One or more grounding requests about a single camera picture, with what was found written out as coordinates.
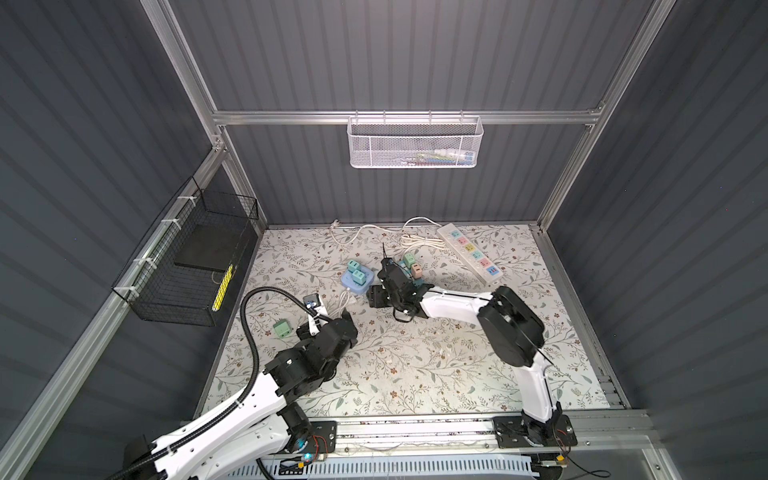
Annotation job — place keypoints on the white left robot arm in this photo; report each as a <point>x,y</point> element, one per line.
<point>267,420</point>

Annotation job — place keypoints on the green plug adapter cube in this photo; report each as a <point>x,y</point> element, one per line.
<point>409,260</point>
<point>282,328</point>

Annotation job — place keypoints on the yellow marker in basket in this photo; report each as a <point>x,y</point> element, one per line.
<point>223,288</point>

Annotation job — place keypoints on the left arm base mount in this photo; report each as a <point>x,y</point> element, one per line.
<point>320,439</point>

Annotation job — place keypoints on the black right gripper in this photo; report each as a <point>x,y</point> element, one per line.
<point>376,296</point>

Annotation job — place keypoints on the black wire side basket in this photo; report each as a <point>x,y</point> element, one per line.
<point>176,280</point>

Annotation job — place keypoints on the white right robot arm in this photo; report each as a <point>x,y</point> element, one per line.
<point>514,332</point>

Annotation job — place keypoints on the long white power strip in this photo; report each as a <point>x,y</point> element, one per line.
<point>470,254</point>

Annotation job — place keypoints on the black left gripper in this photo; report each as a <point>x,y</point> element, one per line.
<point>305,336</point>

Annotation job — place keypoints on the white wire wall basket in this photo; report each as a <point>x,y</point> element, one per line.
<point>414,143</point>

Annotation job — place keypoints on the light blue round power strip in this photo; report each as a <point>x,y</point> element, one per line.
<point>347,282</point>

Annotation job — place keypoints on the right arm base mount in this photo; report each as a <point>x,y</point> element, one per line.
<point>521,431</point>

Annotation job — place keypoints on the teal blue power strip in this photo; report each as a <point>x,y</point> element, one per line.
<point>423,279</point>

